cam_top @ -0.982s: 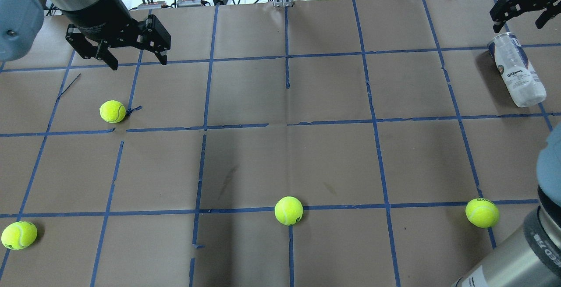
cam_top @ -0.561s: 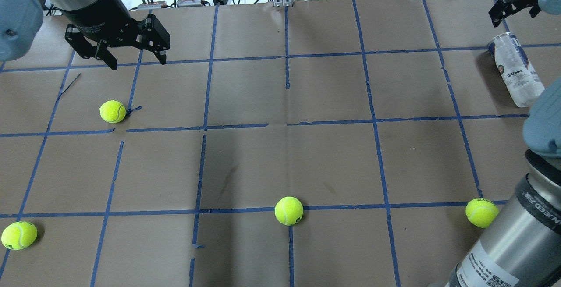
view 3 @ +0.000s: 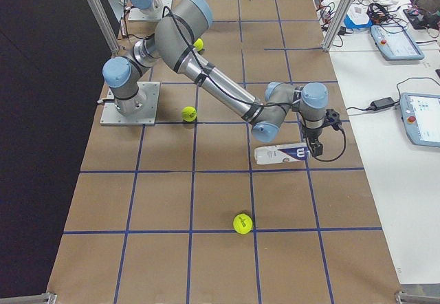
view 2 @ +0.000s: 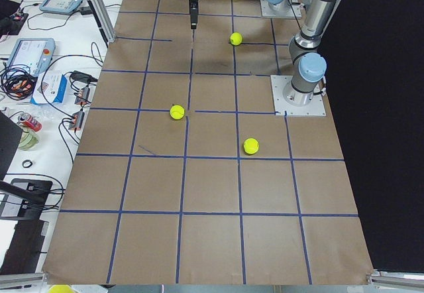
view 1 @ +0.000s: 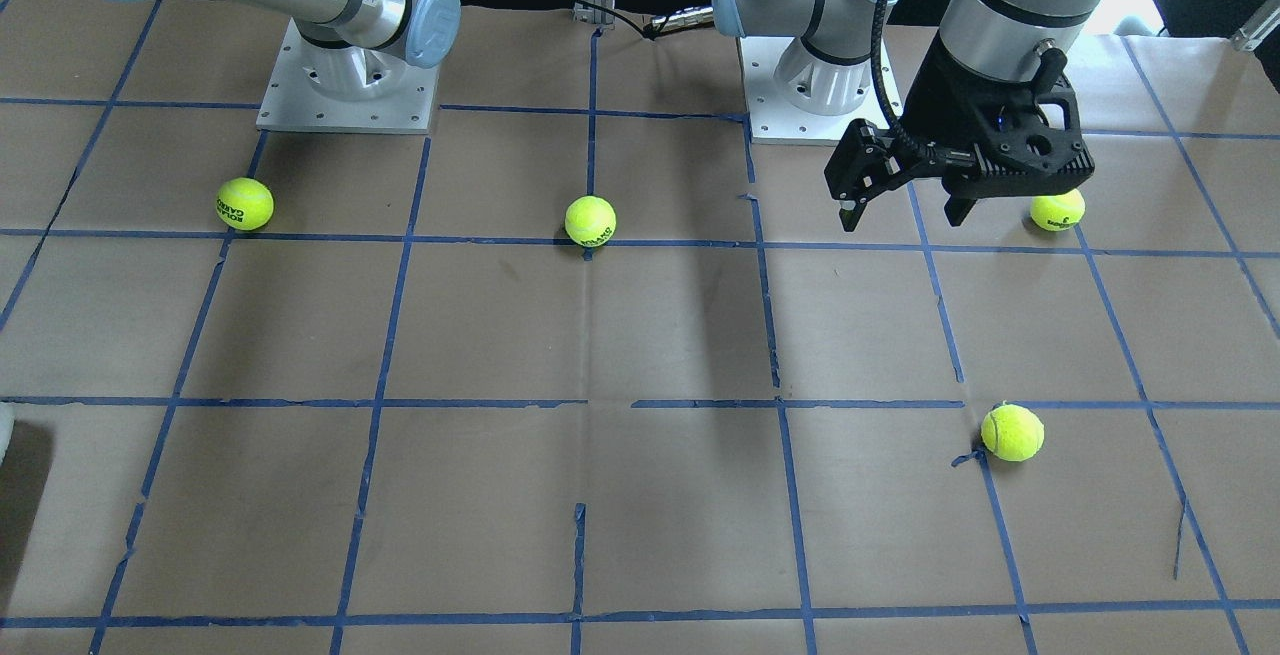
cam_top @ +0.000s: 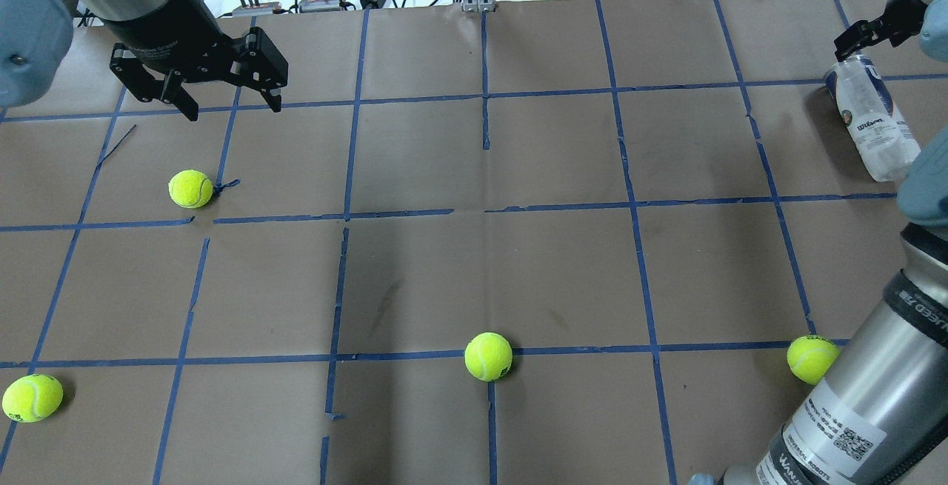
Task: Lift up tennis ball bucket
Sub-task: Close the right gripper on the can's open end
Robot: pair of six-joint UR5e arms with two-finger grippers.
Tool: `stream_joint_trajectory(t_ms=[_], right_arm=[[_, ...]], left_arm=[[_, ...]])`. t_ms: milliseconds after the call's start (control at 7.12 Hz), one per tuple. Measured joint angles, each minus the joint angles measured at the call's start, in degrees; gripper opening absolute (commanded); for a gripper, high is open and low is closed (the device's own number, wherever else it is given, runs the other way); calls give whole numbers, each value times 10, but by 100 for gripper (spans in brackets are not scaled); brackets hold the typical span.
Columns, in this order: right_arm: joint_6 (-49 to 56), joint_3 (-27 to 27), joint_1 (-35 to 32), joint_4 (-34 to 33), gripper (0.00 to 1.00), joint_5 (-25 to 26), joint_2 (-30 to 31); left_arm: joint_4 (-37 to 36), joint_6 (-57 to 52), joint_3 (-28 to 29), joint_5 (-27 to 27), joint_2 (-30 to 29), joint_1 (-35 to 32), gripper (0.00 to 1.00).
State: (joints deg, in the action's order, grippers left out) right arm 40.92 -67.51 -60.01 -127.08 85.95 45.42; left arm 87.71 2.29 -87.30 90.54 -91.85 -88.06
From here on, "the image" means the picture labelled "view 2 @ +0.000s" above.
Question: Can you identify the tennis ball near centre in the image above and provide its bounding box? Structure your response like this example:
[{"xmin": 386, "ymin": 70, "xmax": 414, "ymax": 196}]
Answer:
[{"xmin": 229, "ymin": 32, "xmax": 243, "ymax": 46}]

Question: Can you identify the tennis ball on loose tape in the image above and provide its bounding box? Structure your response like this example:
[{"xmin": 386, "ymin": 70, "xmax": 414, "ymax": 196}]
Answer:
[{"xmin": 170, "ymin": 105, "xmax": 185, "ymax": 120}]

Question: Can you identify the tennis ball far corner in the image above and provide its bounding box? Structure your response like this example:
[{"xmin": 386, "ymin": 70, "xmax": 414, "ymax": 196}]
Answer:
[{"xmin": 243, "ymin": 137, "xmax": 260, "ymax": 155}]

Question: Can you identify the black power adapter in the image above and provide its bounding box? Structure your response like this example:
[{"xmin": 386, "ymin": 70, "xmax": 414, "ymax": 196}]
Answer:
[{"xmin": 70, "ymin": 70, "xmax": 98, "ymax": 84}]

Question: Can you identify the grey orange hub upper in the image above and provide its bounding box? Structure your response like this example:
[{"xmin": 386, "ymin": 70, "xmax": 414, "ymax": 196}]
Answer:
[{"xmin": 74, "ymin": 86, "xmax": 91, "ymax": 106}]

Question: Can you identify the grey orange hub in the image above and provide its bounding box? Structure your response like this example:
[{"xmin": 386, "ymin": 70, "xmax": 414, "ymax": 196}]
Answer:
[
  {"xmin": 68, "ymin": 110, "xmax": 85, "ymax": 131},
  {"xmin": 74, "ymin": 86, "xmax": 91, "ymax": 106}
]

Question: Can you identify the blue white cardboard box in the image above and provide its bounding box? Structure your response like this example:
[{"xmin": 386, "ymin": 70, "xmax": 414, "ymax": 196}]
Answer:
[{"xmin": 30, "ymin": 70, "xmax": 67, "ymax": 105}]

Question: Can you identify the grey orange hub lower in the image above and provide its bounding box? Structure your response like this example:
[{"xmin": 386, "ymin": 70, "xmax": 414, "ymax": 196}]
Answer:
[{"xmin": 68, "ymin": 110, "xmax": 85, "ymax": 131}]

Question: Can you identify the near teach pendant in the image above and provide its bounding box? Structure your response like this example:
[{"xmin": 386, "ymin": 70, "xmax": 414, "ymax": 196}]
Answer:
[{"xmin": 7, "ymin": 38, "xmax": 56, "ymax": 77}]

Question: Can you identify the brown paper table cover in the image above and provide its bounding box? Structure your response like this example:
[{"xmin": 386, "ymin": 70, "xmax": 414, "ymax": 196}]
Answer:
[{"xmin": 43, "ymin": 0, "xmax": 373, "ymax": 284}]

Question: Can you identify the red soda can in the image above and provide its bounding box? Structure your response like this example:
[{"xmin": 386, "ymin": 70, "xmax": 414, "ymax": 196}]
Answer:
[{"xmin": 19, "ymin": 113, "xmax": 42, "ymax": 132}]

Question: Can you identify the green tape roll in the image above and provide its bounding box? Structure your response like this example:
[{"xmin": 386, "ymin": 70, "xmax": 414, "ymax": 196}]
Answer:
[{"xmin": 18, "ymin": 127, "xmax": 39, "ymax": 150}]

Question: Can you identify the black laptop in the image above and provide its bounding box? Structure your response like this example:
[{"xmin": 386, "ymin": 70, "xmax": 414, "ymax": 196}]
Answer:
[{"xmin": 1, "ymin": 178, "xmax": 52, "ymax": 275}]

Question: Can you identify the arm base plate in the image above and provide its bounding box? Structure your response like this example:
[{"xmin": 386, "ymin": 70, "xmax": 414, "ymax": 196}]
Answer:
[
  {"xmin": 270, "ymin": 75, "xmax": 326, "ymax": 117},
  {"xmin": 258, "ymin": 0, "xmax": 303, "ymax": 19}
]

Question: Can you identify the aluminium frame post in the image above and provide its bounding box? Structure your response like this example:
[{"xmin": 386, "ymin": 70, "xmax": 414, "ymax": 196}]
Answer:
[{"xmin": 87, "ymin": 0, "xmax": 116, "ymax": 47}]

